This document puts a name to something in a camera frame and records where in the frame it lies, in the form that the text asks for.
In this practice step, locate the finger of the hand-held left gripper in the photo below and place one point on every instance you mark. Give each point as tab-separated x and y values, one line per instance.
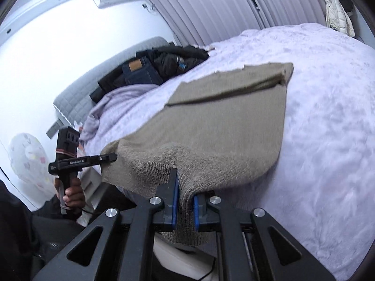
109	158

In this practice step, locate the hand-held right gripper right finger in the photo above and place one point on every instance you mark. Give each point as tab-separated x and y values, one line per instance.
195	213

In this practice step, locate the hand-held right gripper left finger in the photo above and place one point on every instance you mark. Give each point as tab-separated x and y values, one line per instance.
175	199

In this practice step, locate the tan knit sweater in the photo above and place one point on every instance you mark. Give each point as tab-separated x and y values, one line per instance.
219	123

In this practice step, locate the person's left forearm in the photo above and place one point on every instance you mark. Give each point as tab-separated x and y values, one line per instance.
44	213

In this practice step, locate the person's left hand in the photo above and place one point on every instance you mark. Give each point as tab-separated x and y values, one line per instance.
74	194

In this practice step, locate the grey quilted headboard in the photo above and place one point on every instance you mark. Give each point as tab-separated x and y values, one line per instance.
76	102

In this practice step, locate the white patterned cushion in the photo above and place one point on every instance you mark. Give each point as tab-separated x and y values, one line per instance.
27	164

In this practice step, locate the crumpled lilac bedsheet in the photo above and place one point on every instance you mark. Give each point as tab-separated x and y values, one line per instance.
117	102

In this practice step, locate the dark blue jeans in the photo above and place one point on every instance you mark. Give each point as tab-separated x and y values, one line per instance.
140	71

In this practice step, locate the black padded jacket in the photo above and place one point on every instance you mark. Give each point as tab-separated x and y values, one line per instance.
170	58

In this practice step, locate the pale purple fleece blanket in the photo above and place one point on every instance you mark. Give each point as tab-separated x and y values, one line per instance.
322	123

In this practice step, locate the white pleated curtains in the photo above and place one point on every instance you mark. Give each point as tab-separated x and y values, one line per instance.
211	8

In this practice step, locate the white puffer jacket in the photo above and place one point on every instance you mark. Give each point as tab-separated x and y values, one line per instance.
337	14

